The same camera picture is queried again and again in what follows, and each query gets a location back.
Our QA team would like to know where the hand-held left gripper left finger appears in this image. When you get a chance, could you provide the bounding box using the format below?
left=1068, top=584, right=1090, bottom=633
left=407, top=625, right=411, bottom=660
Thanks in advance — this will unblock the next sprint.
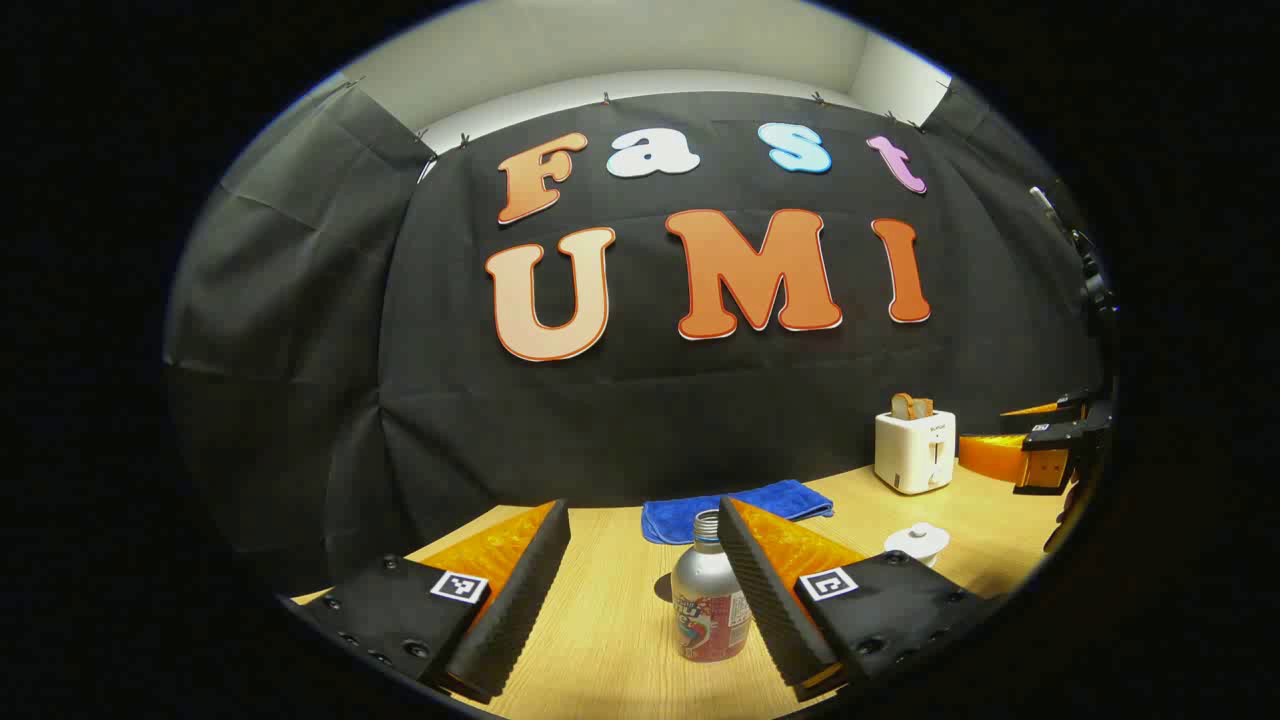
left=290, top=498, right=572, bottom=704

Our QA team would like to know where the blue towel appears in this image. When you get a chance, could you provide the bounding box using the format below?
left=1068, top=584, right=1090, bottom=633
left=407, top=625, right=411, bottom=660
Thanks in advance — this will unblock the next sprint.
left=642, top=479, right=835, bottom=546

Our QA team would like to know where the black backdrop cloth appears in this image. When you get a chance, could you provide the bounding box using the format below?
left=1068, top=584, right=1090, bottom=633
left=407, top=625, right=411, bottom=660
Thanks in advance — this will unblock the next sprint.
left=163, top=75, right=1111, bottom=601

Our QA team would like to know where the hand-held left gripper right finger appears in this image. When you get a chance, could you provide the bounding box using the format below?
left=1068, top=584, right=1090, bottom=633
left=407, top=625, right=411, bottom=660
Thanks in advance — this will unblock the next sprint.
left=717, top=496, right=1004, bottom=701

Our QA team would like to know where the white toaster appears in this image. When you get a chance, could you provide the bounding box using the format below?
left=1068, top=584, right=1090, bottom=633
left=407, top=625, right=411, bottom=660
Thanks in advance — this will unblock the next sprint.
left=874, top=409, right=957, bottom=496

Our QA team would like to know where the silver water bottle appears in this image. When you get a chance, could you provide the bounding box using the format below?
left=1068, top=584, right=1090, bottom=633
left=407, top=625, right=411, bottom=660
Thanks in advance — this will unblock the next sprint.
left=670, top=508, right=753, bottom=664

